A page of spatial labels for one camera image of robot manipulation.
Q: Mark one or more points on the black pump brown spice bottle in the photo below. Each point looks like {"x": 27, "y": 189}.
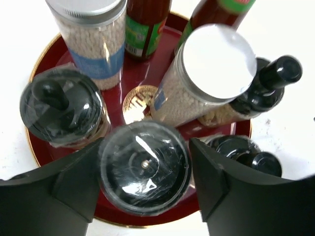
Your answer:
{"x": 264, "y": 94}

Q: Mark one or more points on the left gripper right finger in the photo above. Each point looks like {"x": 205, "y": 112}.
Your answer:
{"x": 236, "y": 200}

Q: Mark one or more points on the silver lid pepper jar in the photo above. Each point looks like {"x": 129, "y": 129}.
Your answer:
{"x": 94, "y": 32}
{"x": 212, "y": 67}

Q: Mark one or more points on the chili sauce bottle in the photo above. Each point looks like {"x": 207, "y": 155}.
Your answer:
{"x": 145, "y": 20}
{"x": 227, "y": 12}

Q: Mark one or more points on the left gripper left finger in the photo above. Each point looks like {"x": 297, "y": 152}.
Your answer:
{"x": 57, "y": 199}

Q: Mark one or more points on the black knob spice jar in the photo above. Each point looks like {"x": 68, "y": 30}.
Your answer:
{"x": 245, "y": 151}

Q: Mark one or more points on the red round tray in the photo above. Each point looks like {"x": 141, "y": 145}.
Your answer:
{"x": 128, "y": 103}

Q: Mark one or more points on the black cap spice grinder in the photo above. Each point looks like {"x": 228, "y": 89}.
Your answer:
{"x": 64, "y": 107}

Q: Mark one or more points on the black lid jar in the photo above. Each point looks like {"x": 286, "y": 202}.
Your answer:
{"x": 144, "y": 167}

